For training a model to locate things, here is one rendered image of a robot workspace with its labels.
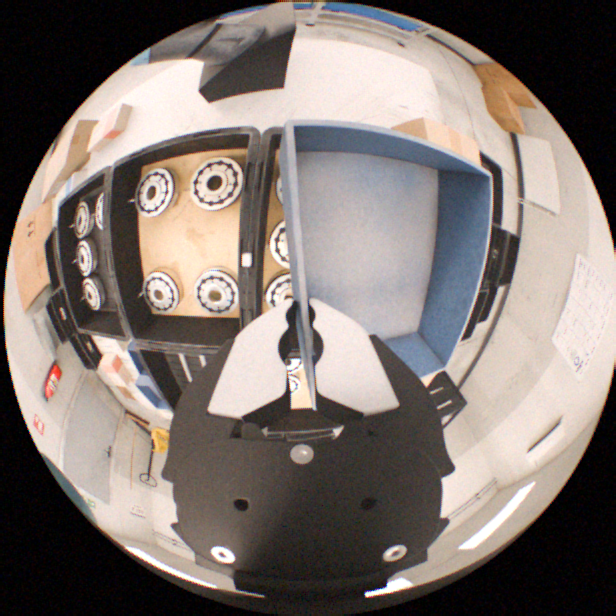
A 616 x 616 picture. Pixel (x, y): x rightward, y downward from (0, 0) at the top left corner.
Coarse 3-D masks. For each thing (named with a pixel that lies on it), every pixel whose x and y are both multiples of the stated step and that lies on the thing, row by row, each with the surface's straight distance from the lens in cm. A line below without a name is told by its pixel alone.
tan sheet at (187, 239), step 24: (144, 168) 51; (168, 168) 47; (192, 168) 44; (144, 216) 49; (168, 216) 46; (192, 216) 43; (216, 216) 42; (144, 240) 50; (168, 240) 46; (192, 240) 44; (216, 240) 42; (144, 264) 52; (168, 264) 48; (192, 264) 45; (216, 264) 44; (192, 288) 48; (192, 312) 51
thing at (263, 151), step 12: (264, 132) 32; (276, 132) 31; (264, 144) 31; (264, 156) 30; (264, 168) 30; (252, 192) 30; (252, 204) 30; (252, 216) 30; (252, 228) 30; (252, 240) 31; (252, 252) 31; (252, 264) 33; (252, 276) 32; (252, 288) 33; (252, 300) 34; (252, 312) 37
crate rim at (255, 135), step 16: (224, 128) 33; (240, 128) 32; (256, 128) 32; (160, 144) 37; (176, 144) 36; (256, 144) 31; (128, 160) 42; (256, 160) 31; (112, 176) 44; (112, 192) 44; (240, 208) 30; (240, 224) 30; (112, 240) 44; (240, 240) 31; (112, 256) 44; (240, 256) 32; (112, 272) 46; (240, 272) 32; (240, 288) 33; (240, 304) 35; (128, 320) 49; (240, 320) 37
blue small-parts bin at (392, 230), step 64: (320, 128) 10; (384, 128) 11; (320, 192) 16; (384, 192) 18; (448, 192) 21; (320, 256) 17; (384, 256) 19; (448, 256) 21; (384, 320) 23; (448, 320) 22
